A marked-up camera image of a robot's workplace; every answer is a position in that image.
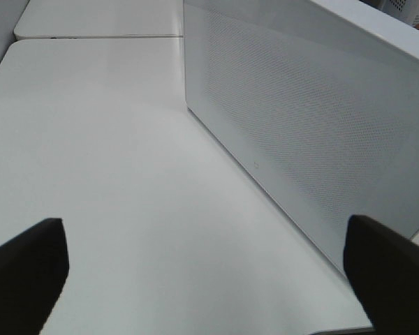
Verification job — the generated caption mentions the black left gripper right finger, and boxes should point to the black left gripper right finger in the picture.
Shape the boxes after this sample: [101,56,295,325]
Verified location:
[343,215,419,334]

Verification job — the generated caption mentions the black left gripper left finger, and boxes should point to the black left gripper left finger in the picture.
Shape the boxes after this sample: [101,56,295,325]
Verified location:
[0,218,70,334]

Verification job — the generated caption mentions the white microwave oven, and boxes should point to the white microwave oven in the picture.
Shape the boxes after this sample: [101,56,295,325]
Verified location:
[184,1,419,269]

